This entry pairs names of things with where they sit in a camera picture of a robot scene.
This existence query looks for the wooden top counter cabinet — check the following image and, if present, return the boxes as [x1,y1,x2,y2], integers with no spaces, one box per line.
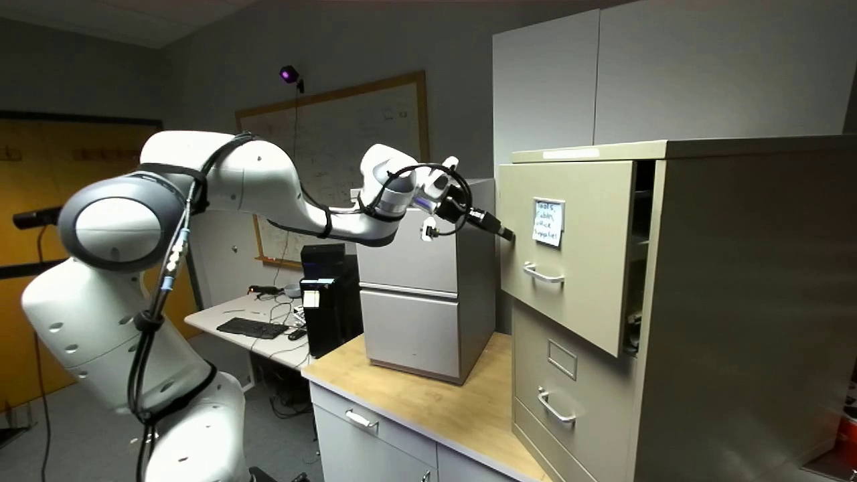
[302,334,552,482]

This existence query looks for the white desk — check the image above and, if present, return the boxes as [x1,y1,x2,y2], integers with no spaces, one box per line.
[189,295,312,370]

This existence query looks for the beige filing cabinet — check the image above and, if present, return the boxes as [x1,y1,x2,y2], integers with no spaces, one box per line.
[510,137,857,482]

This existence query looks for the small grey filing cabinet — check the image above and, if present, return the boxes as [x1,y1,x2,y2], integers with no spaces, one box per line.
[357,209,498,382]

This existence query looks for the white wall cabinet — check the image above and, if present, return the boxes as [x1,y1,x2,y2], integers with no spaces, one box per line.
[494,0,857,164]

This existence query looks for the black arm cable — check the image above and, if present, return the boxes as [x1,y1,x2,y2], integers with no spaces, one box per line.
[124,130,258,482]

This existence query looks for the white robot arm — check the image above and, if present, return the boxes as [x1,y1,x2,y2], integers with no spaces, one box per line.
[23,130,510,482]

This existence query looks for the beige drawer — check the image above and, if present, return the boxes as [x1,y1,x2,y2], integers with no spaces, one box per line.
[513,302,637,482]
[495,161,651,355]

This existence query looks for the black keyboard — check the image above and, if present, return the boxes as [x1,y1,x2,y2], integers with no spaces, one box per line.
[218,315,290,341]

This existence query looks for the wood-framed whiteboard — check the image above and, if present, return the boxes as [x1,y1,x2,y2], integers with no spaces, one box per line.
[234,68,431,274]

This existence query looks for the black computer tower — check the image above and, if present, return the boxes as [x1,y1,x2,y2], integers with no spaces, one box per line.
[301,243,361,359]

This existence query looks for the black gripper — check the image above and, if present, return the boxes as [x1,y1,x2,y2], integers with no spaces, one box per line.
[423,167,514,242]

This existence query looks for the purple-lit webcam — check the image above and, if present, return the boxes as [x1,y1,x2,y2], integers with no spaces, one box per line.
[280,64,305,94]

